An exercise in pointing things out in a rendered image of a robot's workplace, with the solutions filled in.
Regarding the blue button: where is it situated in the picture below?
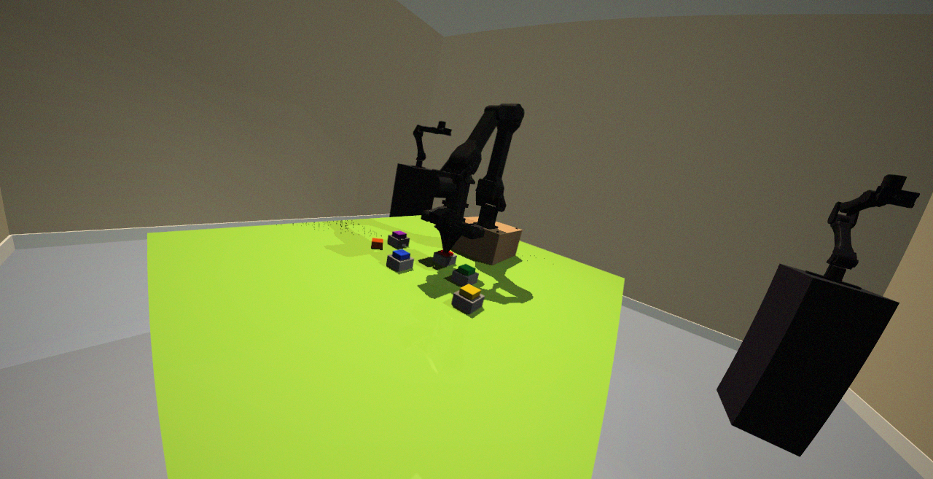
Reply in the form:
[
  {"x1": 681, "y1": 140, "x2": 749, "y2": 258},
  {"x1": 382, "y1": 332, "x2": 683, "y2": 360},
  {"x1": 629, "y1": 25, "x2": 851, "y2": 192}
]
[{"x1": 386, "y1": 249, "x2": 415, "y2": 272}]

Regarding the yellow button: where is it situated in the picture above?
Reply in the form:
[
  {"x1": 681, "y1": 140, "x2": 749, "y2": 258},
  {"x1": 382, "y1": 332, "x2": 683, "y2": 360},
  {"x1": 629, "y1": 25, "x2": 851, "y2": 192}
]
[{"x1": 451, "y1": 284, "x2": 485, "y2": 314}]

